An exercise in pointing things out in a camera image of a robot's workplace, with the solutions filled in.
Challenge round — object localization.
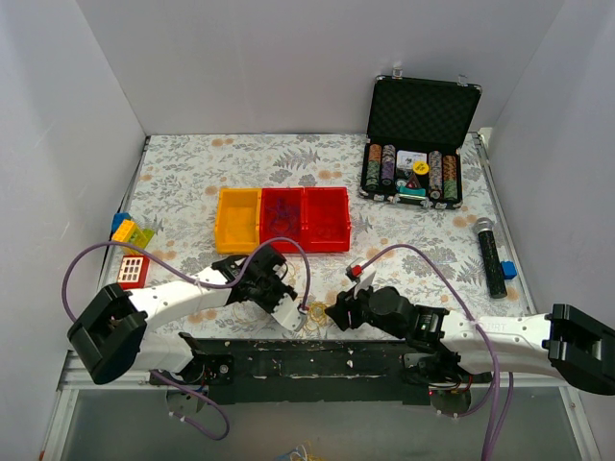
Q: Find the red white window block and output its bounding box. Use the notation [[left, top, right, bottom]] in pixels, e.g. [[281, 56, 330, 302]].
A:
[[116, 255, 150, 291]]

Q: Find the red plastic bin middle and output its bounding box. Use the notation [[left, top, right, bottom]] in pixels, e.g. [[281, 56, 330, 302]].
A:
[[258, 187, 308, 252]]

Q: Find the yellow thin cable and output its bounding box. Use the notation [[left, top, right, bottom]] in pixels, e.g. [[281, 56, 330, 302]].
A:
[[233, 301, 331, 332]]

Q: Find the teal rectangular tag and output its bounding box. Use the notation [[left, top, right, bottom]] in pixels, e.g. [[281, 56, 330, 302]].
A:
[[398, 187, 426, 197]]

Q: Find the blue toy block left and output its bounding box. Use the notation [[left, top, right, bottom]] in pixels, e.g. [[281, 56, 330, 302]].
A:
[[111, 212, 132, 233]]

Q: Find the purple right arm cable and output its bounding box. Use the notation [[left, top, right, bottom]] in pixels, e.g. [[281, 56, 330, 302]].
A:
[[357, 243, 514, 461]]

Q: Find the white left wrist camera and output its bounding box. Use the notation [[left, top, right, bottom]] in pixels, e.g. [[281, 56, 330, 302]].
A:
[[271, 294, 307, 332]]

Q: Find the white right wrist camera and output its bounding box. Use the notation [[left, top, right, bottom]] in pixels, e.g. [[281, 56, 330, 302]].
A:
[[346, 258, 376, 296]]

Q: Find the black poker chip case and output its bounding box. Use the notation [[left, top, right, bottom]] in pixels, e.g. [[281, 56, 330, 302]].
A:
[[359, 75, 482, 209]]

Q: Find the yellow plastic bin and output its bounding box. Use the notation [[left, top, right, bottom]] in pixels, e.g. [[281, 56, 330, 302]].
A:
[[214, 188, 261, 255]]

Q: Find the playing card deck box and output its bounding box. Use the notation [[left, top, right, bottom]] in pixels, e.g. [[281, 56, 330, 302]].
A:
[[396, 150, 428, 173]]

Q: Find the poker chip stack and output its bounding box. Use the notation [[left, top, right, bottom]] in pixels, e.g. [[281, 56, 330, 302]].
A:
[[442, 156, 457, 201], [365, 144, 382, 191], [380, 144, 396, 188], [429, 151, 443, 200]]

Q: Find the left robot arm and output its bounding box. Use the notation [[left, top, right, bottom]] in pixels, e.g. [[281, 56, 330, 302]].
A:
[[67, 244, 306, 384]]

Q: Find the black handheld microphone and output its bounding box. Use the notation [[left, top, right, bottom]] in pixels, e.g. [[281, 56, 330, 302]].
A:
[[474, 217, 507, 300]]

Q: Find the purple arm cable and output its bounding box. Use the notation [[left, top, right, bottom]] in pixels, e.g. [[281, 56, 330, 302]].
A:
[[61, 238, 311, 442], [357, 243, 514, 461]]

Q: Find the lime green toy block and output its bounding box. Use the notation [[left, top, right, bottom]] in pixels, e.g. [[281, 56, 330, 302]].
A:
[[129, 228, 155, 249]]

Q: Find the red plastic bin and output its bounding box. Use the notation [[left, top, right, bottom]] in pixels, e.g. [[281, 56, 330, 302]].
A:
[[258, 187, 308, 252], [305, 187, 352, 253]]

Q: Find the red plastic bin right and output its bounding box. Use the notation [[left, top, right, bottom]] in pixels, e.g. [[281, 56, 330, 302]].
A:
[[305, 187, 352, 253]]

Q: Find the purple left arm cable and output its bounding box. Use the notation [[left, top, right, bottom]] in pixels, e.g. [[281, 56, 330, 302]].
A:
[[61, 238, 311, 442]]

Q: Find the cable bundle bottom edge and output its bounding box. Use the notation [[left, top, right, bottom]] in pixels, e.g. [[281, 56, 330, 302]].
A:
[[274, 440, 323, 461]]

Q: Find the yellow toy block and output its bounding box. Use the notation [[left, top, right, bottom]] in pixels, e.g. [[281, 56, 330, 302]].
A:
[[111, 220, 139, 246]]

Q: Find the blue toy block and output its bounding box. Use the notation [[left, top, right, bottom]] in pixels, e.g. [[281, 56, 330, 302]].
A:
[[111, 212, 132, 233], [501, 260, 518, 280]]

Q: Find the yellow round dealer button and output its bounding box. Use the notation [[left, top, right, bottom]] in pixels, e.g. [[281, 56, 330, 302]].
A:
[[412, 160, 430, 176]]

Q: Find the blue toy block right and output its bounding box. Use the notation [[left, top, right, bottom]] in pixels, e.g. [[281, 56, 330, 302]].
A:
[[501, 260, 518, 280]]

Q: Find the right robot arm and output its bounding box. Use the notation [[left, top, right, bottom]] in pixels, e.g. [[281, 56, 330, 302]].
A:
[[325, 287, 614, 396]]

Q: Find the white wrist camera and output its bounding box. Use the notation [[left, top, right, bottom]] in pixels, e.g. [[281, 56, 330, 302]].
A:
[[271, 294, 307, 332], [346, 258, 376, 296]]

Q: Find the aluminium frame rail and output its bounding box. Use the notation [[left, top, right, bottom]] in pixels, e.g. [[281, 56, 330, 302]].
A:
[[38, 351, 153, 461]]

